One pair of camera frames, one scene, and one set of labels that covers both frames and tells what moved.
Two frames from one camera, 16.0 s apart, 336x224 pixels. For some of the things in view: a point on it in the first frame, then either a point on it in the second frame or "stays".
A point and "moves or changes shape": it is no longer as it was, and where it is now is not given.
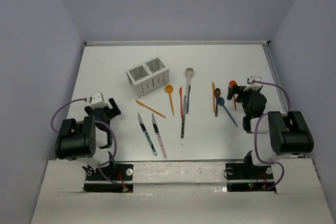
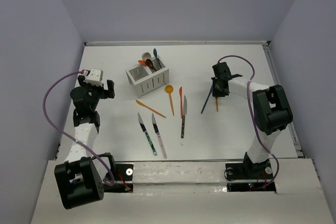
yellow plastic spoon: x=169 y=89 stays
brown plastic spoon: x=217 y=94 -> x=149 y=63
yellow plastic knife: x=150 y=108 stays
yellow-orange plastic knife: x=213 y=88 moves or changes shape
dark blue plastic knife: x=188 y=97 -> x=207 y=98
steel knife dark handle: x=183 y=118 stays
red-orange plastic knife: x=180 y=91 stays
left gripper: x=115 y=110 -> x=104 y=94
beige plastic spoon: x=189 y=72 -> x=145 y=56
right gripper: x=237 y=89 -> x=215 y=93
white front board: x=180 y=192 stays
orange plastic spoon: x=232 y=83 -> x=142 y=62
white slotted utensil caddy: x=148 y=76 stays
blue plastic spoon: x=221 y=102 -> x=155 y=53
